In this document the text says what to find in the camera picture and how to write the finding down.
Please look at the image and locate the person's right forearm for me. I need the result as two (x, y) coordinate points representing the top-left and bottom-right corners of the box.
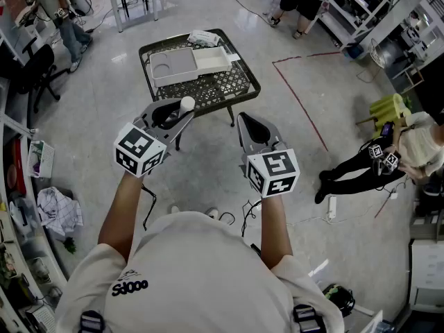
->
(259, 194), (294, 266)

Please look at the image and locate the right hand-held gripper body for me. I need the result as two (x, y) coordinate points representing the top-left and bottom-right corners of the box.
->
(241, 138), (301, 199)

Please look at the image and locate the white power strip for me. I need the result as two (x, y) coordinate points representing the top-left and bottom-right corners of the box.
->
(325, 195), (338, 224)

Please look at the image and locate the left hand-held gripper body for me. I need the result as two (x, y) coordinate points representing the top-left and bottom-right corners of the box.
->
(113, 114), (182, 179)

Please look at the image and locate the checked white cloth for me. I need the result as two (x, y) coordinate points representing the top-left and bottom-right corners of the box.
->
(37, 186), (85, 237)

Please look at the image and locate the black cable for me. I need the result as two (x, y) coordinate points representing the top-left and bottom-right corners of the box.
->
(139, 182), (157, 232)
(240, 199), (262, 237)

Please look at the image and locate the white wet wipes pack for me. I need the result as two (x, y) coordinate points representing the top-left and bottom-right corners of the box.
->
(187, 29), (223, 47)

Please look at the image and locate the white cabinet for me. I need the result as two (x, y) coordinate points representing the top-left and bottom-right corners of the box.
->
(408, 237), (444, 312)

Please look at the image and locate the blue bin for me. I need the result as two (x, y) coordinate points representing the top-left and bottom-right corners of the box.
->
(346, 43), (366, 60)

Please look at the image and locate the dark harness strap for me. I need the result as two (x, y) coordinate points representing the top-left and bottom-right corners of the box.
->
(293, 303), (324, 333)
(78, 309), (105, 333)

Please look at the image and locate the black bag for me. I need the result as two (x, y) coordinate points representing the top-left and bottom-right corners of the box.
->
(322, 283), (355, 318)

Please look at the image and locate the yellow-green stool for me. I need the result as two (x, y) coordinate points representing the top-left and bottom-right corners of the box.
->
(368, 94), (413, 125)

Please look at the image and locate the person's white t-shirt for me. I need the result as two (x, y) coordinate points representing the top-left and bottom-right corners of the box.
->
(54, 210), (344, 333)

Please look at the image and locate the small white ball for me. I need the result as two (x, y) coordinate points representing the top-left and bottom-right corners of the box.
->
(179, 96), (195, 117)

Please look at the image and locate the black office chair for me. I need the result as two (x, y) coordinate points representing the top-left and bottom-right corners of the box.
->
(9, 35), (71, 114)

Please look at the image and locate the white plastic lunch box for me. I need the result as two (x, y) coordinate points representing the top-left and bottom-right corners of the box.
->
(148, 46), (232, 89)

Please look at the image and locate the white shelving rack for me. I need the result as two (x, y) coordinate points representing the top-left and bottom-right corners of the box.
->
(318, 0), (444, 50)

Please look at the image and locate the dark lattice metal table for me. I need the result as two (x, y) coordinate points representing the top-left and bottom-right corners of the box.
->
(138, 28), (262, 152)

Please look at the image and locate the curved white shelf unit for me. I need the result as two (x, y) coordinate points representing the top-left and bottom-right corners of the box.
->
(0, 74), (67, 333)

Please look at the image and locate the person's left forearm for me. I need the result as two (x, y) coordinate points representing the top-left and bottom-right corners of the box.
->
(98, 171), (143, 256)

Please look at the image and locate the white plastic basket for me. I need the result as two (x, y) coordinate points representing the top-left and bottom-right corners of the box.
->
(26, 140), (56, 180)

